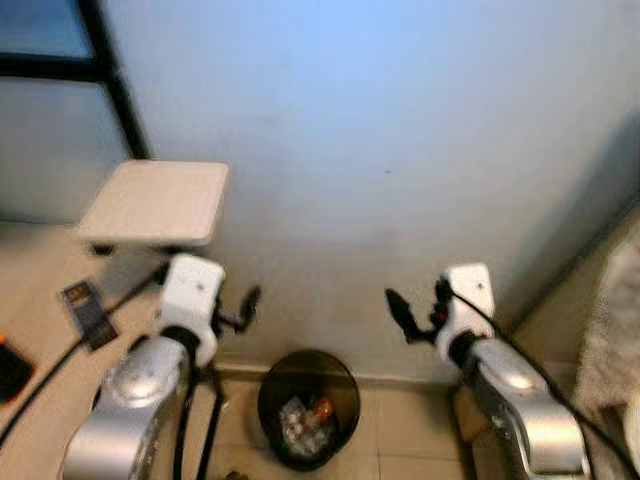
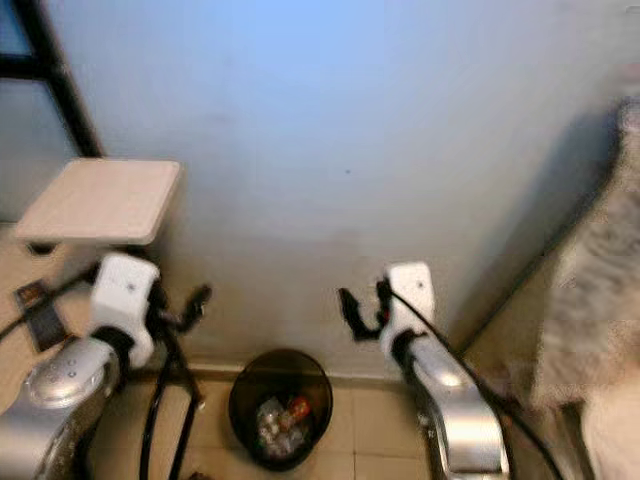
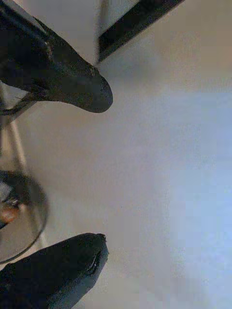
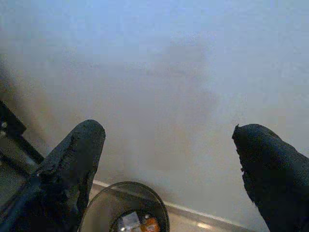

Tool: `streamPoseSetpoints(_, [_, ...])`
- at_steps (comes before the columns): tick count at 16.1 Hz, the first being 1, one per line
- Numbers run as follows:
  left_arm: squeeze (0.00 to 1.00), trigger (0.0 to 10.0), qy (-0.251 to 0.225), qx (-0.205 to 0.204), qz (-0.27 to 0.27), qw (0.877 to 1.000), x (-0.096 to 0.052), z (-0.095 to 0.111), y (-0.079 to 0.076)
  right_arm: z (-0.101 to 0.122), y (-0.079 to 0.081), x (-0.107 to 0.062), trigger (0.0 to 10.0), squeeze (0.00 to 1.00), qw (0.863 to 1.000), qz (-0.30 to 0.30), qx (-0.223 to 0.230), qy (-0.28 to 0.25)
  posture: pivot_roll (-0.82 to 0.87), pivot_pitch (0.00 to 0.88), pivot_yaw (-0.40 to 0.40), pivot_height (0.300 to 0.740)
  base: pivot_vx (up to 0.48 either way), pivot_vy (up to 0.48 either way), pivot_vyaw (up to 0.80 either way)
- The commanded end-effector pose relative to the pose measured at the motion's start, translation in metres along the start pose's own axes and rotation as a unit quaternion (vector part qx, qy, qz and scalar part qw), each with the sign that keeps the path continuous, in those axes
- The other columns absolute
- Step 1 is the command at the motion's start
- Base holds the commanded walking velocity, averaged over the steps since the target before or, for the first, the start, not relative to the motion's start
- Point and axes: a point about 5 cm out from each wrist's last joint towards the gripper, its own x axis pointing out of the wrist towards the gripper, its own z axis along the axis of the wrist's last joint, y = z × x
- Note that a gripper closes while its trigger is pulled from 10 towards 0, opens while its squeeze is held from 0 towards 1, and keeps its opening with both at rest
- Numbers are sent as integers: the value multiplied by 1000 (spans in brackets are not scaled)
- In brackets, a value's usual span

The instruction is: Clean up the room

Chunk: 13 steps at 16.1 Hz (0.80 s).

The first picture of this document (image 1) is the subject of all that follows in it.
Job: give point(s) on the black framed window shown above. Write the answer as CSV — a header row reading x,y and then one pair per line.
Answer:
x,y
100,60

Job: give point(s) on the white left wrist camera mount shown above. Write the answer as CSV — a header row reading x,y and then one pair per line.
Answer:
x,y
190,295

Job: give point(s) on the crumpled plastic trash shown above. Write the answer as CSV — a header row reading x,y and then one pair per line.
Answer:
x,y
305,425

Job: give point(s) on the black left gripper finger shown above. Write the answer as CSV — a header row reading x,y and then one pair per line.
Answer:
x,y
250,303

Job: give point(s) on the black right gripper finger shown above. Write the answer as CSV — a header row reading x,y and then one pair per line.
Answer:
x,y
441,295
400,310

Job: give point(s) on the grey fluffy towel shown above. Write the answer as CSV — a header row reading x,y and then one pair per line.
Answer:
x,y
610,330

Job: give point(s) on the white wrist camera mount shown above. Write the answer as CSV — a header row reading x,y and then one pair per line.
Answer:
x,y
470,295
190,295

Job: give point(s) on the dark round trash bin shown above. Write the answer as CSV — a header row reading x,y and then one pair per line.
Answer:
x,y
300,375

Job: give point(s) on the dark packet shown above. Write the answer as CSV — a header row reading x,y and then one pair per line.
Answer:
x,y
88,315

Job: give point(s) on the black orange device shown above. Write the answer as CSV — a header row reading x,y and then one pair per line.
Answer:
x,y
12,370

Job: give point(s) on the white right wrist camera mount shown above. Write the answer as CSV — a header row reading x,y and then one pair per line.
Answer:
x,y
470,295

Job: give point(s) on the beige square stool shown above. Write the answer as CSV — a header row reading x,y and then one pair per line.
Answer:
x,y
155,200

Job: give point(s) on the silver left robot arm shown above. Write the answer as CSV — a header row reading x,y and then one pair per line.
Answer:
x,y
140,400

